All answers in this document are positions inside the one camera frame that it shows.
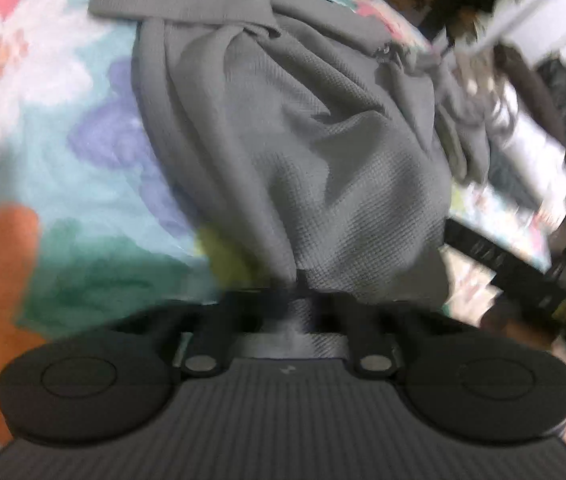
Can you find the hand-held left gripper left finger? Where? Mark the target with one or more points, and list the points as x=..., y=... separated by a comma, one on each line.
x=240, y=312

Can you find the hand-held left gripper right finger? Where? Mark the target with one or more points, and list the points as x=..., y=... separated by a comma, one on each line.
x=350, y=316

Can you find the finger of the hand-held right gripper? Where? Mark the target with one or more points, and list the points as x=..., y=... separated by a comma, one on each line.
x=503, y=260

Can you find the grey waffle-knit garment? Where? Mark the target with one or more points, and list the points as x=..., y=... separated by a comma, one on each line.
x=303, y=150

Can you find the floral printed blanket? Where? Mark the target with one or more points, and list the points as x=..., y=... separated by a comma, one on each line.
x=63, y=150

